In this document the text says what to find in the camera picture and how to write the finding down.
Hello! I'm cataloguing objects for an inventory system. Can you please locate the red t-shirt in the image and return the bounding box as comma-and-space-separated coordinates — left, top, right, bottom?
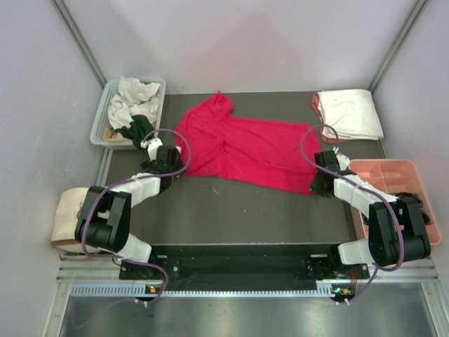
175, 93, 321, 194

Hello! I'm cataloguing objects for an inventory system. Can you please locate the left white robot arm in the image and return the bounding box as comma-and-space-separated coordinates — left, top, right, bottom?
74, 145, 185, 279

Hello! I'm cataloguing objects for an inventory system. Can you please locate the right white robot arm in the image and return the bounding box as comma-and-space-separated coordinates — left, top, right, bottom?
309, 150, 431, 278

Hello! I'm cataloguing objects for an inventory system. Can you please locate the dark green shirt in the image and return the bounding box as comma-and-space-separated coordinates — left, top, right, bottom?
115, 114, 155, 150

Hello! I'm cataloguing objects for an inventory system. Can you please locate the tan shirt in basket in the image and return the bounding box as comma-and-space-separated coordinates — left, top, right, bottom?
102, 126, 131, 143

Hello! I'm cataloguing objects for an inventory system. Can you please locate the white printed crumpled shirt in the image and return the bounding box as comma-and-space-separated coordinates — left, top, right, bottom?
107, 94, 160, 130

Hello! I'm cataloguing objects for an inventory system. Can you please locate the pink divided plastic tray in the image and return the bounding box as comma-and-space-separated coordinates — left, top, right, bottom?
349, 159, 442, 246

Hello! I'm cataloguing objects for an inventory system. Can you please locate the folded cream t-shirt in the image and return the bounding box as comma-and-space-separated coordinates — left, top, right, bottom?
317, 89, 384, 140

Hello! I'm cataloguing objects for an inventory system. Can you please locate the white plastic laundry basket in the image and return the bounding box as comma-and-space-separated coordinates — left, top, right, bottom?
90, 77, 166, 150

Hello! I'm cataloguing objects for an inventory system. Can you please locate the cream crumpled shirt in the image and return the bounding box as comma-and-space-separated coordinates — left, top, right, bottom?
118, 77, 161, 105

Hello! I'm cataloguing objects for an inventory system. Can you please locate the folded pink t-shirt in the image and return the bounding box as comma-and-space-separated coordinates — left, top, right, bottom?
311, 93, 344, 144

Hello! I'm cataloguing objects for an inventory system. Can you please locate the dark rolled item back-right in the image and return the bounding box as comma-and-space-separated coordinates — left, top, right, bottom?
394, 192, 423, 206

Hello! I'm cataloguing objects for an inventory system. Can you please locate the dark rolled item front-right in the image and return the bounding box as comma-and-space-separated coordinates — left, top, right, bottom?
421, 204, 431, 226

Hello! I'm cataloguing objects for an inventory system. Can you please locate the cream fabric bear bag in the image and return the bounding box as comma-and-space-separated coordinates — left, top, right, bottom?
51, 187, 88, 261

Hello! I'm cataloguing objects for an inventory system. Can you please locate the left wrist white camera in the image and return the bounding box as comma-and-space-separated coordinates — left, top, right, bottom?
140, 137, 163, 161

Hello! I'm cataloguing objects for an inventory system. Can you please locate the wrist white camera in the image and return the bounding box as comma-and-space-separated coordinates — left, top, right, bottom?
140, 137, 163, 161
333, 147, 351, 171

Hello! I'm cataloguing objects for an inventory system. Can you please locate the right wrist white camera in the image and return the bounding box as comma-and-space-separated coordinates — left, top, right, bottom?
333, 147, 351, 171

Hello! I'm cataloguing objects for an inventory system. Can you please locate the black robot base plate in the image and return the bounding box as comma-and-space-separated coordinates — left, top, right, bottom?
119, 244, 369, 291

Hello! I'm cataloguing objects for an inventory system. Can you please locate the grey slotted cable duct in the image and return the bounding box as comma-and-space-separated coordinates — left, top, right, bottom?
70, 283, 335, 298

